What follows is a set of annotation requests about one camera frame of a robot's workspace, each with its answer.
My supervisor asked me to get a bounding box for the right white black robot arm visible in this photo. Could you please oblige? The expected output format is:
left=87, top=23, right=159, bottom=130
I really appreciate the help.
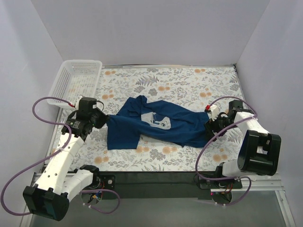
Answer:
left=204, top=100, right=281, bottom=188

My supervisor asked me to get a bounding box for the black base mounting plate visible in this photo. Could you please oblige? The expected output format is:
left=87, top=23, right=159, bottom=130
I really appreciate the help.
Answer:
left=99, top=172, right=227, bottom=200

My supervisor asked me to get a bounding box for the floral patterned table mat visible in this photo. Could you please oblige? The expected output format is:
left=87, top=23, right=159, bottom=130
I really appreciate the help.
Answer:
left=70, top=67, right=243, bottom=171

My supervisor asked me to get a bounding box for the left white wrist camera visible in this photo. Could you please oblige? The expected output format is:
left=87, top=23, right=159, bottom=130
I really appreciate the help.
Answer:
left=69, top=95, right=84, bottom=110

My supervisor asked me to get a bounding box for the white plastic mesh basket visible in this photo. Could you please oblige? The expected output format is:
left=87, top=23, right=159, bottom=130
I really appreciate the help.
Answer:
left=47, top=60, right=102, bottom=109

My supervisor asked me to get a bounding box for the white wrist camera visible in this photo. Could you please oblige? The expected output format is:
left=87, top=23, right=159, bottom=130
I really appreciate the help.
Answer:
left=69, top=95, right=84, bottom=110
left=205, top=105, right=220, bottom=120

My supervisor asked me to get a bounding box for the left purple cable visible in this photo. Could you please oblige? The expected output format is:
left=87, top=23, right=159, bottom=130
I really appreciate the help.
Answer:
left=0, top=96, right=121, bottom=216

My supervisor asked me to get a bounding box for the aluminium frame rail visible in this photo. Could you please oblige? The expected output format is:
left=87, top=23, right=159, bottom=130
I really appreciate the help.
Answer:
left=31, top=173, right=285, bottom=192

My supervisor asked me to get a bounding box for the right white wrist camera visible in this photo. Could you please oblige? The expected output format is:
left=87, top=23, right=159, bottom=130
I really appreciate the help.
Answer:
left=205, top=105, right=220, bottom=120

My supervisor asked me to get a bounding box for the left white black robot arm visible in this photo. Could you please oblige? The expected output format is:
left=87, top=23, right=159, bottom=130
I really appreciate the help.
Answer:
left=23, top=96, right=109, bottom=221

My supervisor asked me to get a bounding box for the blue printed t shirt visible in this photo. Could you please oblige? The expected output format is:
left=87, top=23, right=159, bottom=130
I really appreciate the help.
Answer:
left=107, top=96, right=209, bottom=150

